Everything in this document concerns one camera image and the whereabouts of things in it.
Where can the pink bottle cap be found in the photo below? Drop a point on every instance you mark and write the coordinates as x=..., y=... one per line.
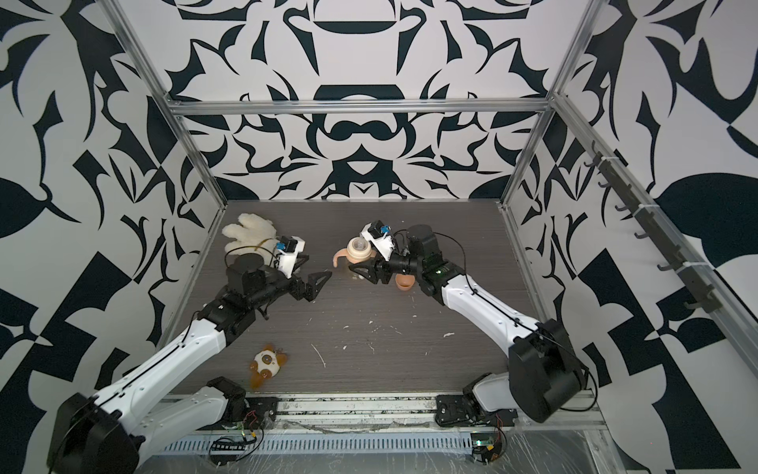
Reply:
x=405, y=282

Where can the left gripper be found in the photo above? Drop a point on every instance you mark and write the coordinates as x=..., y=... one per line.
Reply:
x=310, y=291

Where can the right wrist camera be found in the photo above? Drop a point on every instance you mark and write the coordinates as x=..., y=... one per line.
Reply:
x=379, y=236

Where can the cream bottle collar with straw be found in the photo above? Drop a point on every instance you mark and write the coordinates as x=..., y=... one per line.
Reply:
x=359, y=250

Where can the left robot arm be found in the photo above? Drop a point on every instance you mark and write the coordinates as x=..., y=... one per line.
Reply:
x=119, y=427

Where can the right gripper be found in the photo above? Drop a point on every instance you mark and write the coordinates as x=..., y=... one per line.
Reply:
x=377, y=266

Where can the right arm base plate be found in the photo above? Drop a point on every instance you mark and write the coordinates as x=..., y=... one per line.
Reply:
x=457, y=411

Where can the electronics board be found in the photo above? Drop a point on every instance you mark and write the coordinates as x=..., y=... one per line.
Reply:
x=226, y=450
x=488, y=447

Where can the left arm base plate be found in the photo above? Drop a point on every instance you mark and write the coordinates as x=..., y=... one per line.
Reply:
x=252, y=414

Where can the white perforated cable duct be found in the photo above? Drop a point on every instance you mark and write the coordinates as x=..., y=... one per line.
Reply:
x=345, y=443

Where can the small brown white plush toy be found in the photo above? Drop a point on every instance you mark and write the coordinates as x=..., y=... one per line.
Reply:
x=266, y=365

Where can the black wall hook rack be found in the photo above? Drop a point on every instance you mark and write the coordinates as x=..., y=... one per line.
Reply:
x=657, y=228

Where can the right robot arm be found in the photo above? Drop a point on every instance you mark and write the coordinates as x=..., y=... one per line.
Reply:
x=544, y=373

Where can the left electronics board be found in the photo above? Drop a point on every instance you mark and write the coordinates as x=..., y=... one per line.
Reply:
x=226, y=450

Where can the right electronics board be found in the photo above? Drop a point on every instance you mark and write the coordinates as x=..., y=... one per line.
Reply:
x=488, y=447

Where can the white plush dog toy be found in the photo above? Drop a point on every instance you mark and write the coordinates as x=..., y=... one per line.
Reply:
x=250, y=234

